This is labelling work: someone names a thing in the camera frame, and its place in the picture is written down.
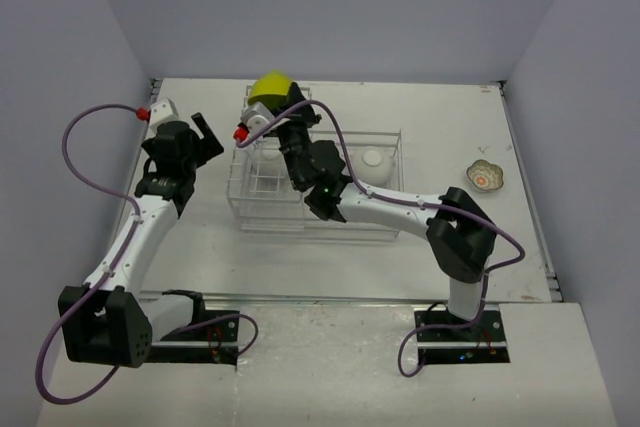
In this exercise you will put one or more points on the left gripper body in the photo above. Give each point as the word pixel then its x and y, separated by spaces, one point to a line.
pixel 203 150

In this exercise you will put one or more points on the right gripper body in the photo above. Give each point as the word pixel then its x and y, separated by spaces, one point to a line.
pixel 294 131

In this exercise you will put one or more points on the green bowl white inside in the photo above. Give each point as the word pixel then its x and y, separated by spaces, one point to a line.
pixel 270 90

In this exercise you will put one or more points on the patterned flower-shaped bowl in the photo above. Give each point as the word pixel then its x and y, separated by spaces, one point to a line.
pixel 485 176

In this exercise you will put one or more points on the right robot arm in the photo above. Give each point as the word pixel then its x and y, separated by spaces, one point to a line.
pixel 459 233

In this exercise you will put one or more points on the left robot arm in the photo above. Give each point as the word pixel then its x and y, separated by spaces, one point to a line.
pixel 103 321

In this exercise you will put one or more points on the white bowl left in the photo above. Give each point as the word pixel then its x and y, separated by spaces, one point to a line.
pixel 268 163

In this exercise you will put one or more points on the white bowl right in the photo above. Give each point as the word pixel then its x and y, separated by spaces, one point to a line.
pixel 372 165

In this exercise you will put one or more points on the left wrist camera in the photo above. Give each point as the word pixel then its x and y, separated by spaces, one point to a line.
pixel 159 113

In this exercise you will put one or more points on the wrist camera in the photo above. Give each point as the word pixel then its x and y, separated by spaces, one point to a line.
pixel 253 121
pixel 159 113

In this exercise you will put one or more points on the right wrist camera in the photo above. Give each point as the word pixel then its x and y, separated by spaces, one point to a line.
pixel 253 121

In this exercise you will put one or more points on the white wire dish rack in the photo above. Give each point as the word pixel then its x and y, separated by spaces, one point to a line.
pixel 286 175

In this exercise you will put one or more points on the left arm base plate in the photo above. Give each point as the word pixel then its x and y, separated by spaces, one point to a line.
pixel 213 345

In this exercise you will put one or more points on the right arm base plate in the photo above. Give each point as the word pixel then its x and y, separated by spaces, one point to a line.
pixel 483 343

